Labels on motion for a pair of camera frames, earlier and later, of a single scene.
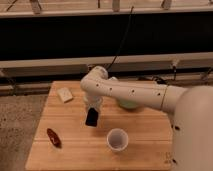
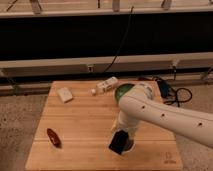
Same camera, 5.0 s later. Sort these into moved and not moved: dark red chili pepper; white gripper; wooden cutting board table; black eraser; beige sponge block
Moved: white gripper; black eraser
Not moved: wooden cutting board table; beige sponge block; dark red chili pepper
